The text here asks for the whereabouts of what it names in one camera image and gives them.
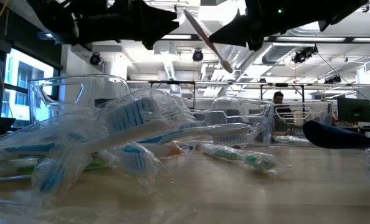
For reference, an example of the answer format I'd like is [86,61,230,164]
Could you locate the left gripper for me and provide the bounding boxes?
[75,0,179,50]

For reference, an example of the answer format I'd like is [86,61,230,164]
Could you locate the window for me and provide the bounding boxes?
[0,46,61,122]

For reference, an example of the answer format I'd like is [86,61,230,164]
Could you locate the black shelf frame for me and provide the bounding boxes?
[126,80,370,108]

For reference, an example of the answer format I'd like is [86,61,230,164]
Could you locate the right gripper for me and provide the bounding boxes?
[208,0,329,52]

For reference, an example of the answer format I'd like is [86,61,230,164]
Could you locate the black computer monitor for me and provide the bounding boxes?
[336,96,370,124]

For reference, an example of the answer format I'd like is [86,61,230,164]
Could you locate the orange white wrapped toothbrush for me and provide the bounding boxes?
[141,142,184,159]

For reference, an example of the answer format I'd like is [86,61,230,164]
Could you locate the person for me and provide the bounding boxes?
[272,91,294,115]

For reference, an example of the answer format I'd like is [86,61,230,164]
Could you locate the toothbrushes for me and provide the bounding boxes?
[183,8,235,75]

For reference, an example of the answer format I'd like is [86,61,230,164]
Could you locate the blue white toothbrush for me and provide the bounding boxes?
[0,96,173,162]
[118,142,161,181]
[31,151,91,203]
[137,123,257,147]

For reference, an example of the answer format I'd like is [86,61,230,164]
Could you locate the clear plastic bin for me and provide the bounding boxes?
[272,101,333,138]
[192,96,275,147]
[27,73,131,125]

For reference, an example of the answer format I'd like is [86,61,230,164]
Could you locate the overhead light bar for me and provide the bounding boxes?
[37,30,370,44]

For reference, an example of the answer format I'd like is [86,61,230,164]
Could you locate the blue cloth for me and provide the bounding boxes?
[301,120,370,153]

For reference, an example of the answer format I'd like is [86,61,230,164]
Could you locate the silver ventilation duct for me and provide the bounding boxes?
[261,42,316,65]

